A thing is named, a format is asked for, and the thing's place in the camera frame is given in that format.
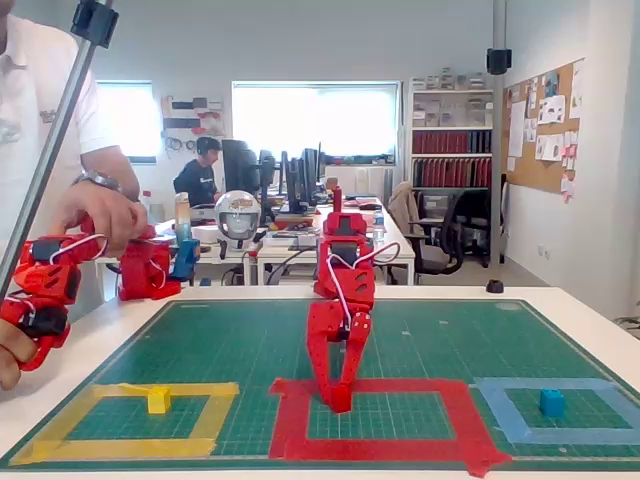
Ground slanted metal pole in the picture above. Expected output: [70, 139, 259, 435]
[0, 0, 114, 307]

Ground cork pin board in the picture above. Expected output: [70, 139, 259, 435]
[502, 57, 586, 204]

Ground large bright window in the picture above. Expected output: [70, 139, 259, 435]
[230, 79, 402, 164]

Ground person's left forearm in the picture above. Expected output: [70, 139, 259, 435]
[79, 144, 142, 201]

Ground person's left hand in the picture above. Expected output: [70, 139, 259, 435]
[49, 187, 149, 257]

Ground seated person in dark shirt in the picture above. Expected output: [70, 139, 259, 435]
[172, 135, 224, 207]

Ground blue tape square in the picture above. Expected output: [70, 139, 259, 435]
[469, 377, 640, 446]

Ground beige jacket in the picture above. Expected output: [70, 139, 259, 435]
[387, 180, 426, 241]

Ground white shelf with binders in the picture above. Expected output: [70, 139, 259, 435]
[407, 74, 496, 192]

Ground white servo cable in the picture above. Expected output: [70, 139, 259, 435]
[324, 242, 402, 331]

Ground yellow tape square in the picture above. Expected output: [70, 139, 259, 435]
[8, 381, 241, 467]

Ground yellow toy brick cube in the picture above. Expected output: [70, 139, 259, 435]
[146, 385, 173, 415]

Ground green cutting mat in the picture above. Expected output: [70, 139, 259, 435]
[0, 298, 640, 471]

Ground white office desk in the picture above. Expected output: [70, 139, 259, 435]
[92, 219, 261, 287]
[257, 197, 417, 286]

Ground black office chair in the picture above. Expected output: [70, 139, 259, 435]
[413, 187, 494, 275]

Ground black computer monitor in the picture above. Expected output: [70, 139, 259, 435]
[279, 148, 326, 214]
[221, 138, 261, 195]

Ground black pole clamp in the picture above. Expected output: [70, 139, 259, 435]
[69, 0, 120, 50]

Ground blue toy brick cube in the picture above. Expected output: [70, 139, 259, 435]
[538, 388, 566, 418]

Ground red toy brick cube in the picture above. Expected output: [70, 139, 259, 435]
[327, 383, 353, 414]

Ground orange and blue bottle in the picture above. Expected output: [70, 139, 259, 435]
[174, 192, 194, 246]

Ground green plant leaves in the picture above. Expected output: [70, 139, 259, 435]
[613, 299, 640, 342]

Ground black pillar bracket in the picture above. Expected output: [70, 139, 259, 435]
[486, 47, 513, 76]

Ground operator in white shirt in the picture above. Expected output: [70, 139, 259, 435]
[0, 13, 124, 301]

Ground red tape square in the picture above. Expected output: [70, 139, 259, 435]
[267, 377, 514, 479]

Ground white helmet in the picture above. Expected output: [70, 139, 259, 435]
[214, 190, 263, 251]

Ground wall tool rack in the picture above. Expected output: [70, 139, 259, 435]
[160, 94, 226, 157]

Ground silver wristwatch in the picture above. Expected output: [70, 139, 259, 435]
[72, 169, 124, 195]

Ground small bright window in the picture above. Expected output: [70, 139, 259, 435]
[97, 80, 157, 165]

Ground grey vertical pillar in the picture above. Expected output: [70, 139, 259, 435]
[491, 0, 508, 266]

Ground red leader arm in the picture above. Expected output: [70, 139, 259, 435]
[0, 217, 182, 372]

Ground person's right hand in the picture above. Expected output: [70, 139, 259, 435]
[0, 329, 37, 391]

